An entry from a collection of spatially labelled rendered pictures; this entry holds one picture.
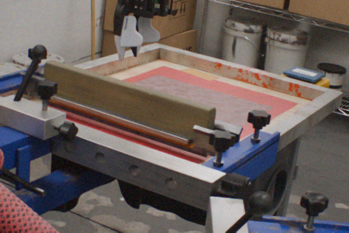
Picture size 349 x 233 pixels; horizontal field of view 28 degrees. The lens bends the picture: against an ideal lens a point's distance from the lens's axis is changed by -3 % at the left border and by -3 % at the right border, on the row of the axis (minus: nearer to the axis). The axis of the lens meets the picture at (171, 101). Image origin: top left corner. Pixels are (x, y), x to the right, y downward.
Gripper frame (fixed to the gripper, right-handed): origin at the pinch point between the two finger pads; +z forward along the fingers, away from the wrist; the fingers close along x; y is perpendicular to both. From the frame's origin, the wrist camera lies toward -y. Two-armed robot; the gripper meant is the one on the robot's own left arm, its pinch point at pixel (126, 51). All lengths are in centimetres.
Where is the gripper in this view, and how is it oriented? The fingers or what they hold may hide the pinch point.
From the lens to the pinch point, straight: 143.6
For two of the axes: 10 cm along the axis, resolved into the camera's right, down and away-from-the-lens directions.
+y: 8.5, 2.6, -4.5
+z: -1.3, 9.4, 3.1
